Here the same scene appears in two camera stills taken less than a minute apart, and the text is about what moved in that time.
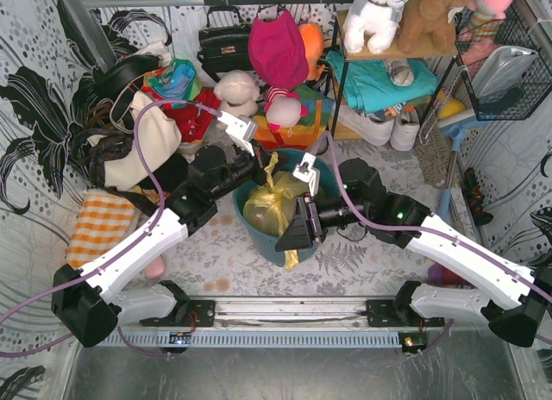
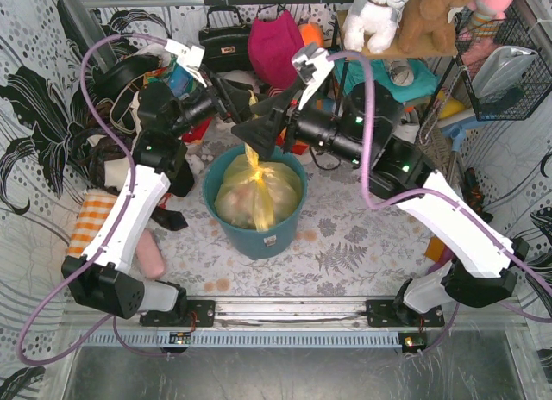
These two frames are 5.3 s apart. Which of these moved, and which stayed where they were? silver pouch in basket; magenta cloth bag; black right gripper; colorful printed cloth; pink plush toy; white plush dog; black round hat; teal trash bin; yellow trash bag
Moved: yellow trash bag; black right gripper; teal trash bin
Stayed: pink plush toy; white plush dog; magenta cloth bag; silver pouch in basket; black round hat; colorful printed cloth
